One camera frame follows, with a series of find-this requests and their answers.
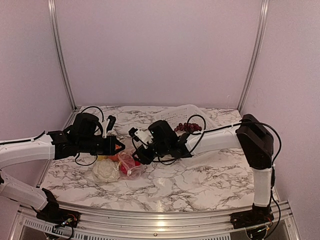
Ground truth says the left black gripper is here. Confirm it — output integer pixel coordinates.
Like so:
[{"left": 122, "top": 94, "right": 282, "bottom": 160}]
[{"left": 77, "top": 135, "right": 125, "bottom": 156}]

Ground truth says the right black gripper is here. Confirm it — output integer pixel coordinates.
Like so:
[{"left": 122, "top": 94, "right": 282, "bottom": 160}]
[{"left": 130, "top": 139, "right": 170, "bottom": 165}]

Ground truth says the fake red pepper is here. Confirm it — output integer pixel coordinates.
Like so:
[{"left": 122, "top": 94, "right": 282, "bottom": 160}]
[{"left": 119, "top": 160, "right": 141, "bottom": 176}]

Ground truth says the clear zip top bag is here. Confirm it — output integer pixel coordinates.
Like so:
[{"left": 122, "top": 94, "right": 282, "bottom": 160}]
[{"left": 91, "top": 148, "right": 147, "bottom": 184}]

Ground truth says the fake purple grapes bunch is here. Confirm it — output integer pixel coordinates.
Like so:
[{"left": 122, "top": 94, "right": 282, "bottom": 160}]
[{"left": 174, "top": 122, "right": 202, "bottom": 133}]

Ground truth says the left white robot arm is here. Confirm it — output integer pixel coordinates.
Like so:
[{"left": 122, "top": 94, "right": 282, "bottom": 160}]
[{"left": 0, "top": 131, "right": 126, "bottom": 223}]

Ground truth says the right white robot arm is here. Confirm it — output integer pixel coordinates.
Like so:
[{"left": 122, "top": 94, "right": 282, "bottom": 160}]
[{"left": 129, "top": 114, "right": 275, "bottom": 229}]

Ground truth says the fake orange tomato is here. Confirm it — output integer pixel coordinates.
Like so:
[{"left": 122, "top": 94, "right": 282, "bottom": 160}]
[{"left": 108, "top": 155, "right": 120, "bottom": 162}]

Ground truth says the fake white cauliflower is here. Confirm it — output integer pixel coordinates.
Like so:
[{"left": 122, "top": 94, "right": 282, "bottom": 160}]
[{"left": 92, "top": 159, "right": 120, "bottom": 183}]

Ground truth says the white plastic basket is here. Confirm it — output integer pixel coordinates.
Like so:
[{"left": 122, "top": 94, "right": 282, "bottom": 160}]
[{"left": 154, "top": 104, "right": 218, "bottom": 130}]

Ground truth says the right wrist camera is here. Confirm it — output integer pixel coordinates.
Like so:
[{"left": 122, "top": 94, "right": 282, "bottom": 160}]
[{"left": 128, "top": 127, "right": 152, "bottom": 146}]

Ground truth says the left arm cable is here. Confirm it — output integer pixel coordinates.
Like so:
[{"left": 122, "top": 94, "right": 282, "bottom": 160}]
[{"left": 79, "top": 105, "right": 105, "bottom": 126}]

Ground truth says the front aluminium frame rail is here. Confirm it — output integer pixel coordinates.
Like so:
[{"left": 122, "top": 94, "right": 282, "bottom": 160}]
[{"left": 1, "top": 201, "right": 302, "bottom": 240}]

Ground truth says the left aluminium frame post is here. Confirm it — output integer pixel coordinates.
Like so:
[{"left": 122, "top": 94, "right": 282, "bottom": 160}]
[{"left": 47, "top": 0, "right": 77, "bottom": 111}]

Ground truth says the aluminium frame post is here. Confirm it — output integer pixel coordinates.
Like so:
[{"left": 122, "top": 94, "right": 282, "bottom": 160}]
[
  {"left": 47, "top": 0, "right": 77, "bottom": 111},
  {"left": 237, "top": 0, "right": 270, "bottom": 113}
]

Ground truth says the right aluminium frame post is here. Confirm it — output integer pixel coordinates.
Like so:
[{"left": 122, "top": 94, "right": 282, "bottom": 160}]
[{"left": 237, "top": 0, "right": 270, "bottom": 113}]

